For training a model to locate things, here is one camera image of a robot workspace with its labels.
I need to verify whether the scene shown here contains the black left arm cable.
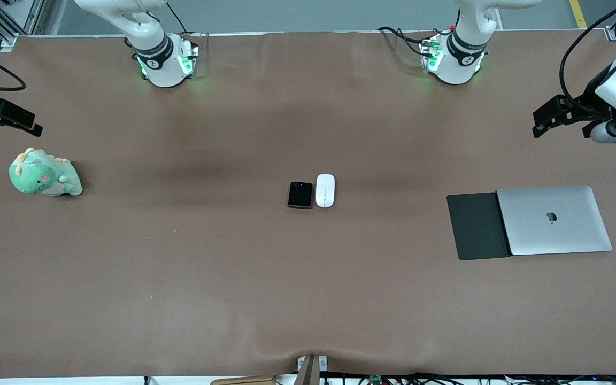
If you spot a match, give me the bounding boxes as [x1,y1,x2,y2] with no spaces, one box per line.
[559,0,616,107]

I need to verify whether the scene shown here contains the green dinosaur plush toy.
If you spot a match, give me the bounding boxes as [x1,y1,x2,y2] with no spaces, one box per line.
[9,148,83,197]

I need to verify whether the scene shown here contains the black left base cables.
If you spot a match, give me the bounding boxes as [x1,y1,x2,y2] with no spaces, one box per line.
[377,25,440,60]

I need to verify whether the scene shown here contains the black right base cable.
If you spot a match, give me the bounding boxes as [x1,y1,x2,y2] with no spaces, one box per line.
[166,0,190,36]

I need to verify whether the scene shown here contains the black phone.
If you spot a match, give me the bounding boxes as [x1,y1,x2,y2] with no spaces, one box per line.
[287,181,314,210]

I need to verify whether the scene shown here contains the metal bracket with brown post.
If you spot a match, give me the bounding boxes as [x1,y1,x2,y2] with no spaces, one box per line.
[296,354,329,385]

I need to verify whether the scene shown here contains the black mouse pad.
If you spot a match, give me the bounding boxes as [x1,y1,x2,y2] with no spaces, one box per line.
[446,192,513,261]

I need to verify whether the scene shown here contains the silver closed laptop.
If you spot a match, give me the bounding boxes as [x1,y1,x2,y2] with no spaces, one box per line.
[496,185,613,256]

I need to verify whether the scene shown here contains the white computer mouse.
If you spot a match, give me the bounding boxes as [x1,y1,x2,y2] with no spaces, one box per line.
[315,173,336,209]

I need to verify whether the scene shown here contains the brown table cover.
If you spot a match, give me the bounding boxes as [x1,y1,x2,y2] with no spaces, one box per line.
[0,29,616,378]

